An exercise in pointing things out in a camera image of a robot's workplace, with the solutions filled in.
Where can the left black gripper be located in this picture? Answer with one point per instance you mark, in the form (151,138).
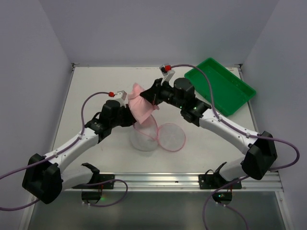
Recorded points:
(128,116)

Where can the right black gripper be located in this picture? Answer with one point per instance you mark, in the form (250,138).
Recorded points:
(156,88)

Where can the pink bra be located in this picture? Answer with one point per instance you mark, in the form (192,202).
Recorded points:
(140,108)

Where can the white mesh laundry bag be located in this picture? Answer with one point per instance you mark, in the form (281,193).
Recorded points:
(148,136)

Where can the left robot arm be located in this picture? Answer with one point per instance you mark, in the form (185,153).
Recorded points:
(47,176)

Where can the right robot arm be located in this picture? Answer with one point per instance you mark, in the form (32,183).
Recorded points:
(258,149)

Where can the green plastic tray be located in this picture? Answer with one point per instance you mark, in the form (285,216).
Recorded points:
(230,92)

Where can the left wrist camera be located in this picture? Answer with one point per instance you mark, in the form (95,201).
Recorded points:
(121,96)

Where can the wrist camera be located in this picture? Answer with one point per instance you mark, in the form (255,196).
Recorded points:
(167,73)
(121,96)

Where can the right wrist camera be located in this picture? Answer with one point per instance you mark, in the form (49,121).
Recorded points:
(167,73)

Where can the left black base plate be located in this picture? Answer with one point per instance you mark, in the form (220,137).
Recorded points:
(106,180)

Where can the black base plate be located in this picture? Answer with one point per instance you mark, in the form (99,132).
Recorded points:
(206,180)
(106,180)

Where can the aluminium mounting rail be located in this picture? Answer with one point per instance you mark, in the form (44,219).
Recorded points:
(176,182)

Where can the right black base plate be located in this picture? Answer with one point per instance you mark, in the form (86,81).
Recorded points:
(206,180)

